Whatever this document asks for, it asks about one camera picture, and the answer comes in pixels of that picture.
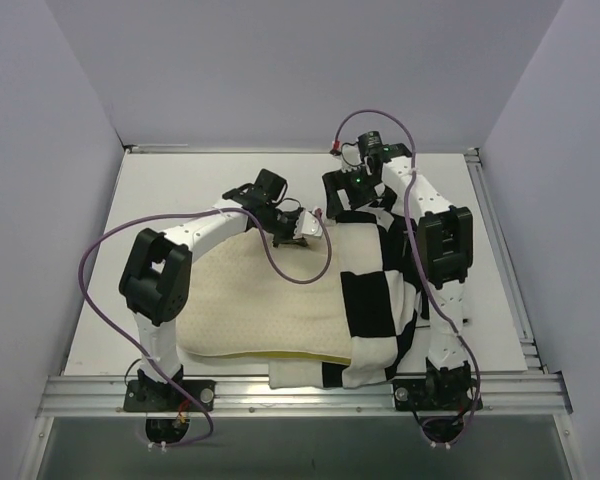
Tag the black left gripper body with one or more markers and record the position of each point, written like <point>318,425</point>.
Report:
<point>287,229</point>

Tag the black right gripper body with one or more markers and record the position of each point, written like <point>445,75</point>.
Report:
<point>341,193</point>

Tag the cream quilted pillow yellow edge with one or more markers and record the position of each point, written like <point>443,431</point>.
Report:
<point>290,304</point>

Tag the black white checkered pillowcase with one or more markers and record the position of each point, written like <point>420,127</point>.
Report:
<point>382,295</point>

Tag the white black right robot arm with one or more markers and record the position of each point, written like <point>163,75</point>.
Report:
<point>440,237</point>

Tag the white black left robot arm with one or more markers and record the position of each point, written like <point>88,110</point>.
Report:
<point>156,279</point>

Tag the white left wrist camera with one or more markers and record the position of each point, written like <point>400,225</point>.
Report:
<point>308,225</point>

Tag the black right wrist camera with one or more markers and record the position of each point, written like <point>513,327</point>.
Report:
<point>370,145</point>

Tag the aluminium back frame rail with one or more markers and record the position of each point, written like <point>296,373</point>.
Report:
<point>157,149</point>

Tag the aluminium frame rail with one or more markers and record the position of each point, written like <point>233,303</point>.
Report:
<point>533,394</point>
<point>157,149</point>

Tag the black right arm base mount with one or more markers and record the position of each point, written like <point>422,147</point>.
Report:
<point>413,394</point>

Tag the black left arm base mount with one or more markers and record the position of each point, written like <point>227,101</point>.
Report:
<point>142,397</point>

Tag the aluminium right side rail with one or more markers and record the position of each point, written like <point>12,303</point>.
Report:
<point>504,263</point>

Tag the aluminium front frame rail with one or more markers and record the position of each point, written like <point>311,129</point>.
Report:
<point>533,394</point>

